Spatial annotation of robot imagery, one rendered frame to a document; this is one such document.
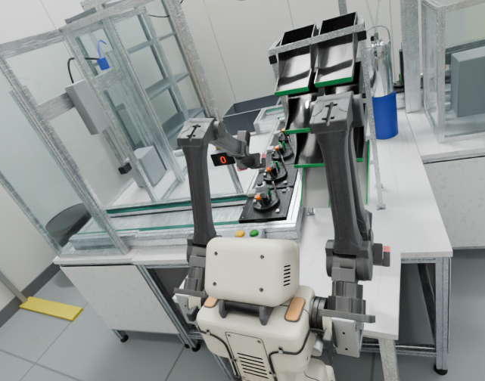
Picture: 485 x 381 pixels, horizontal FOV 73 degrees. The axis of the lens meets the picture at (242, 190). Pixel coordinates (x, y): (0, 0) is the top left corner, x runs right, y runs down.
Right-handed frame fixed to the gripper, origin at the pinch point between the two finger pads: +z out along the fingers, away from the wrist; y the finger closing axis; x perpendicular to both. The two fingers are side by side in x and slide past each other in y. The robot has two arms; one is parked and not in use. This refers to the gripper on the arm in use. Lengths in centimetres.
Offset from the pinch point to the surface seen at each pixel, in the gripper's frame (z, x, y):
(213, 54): 259, -280, 163
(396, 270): -1, 48, -55
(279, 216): 7.0, 23.3, -8.7
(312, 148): -4.0, -3.5, -27.6
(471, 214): 86, 16, -101
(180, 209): 25, 12, 58
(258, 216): 7.9, 22.5, 2.1
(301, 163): -5.8, 3.2, -22.7
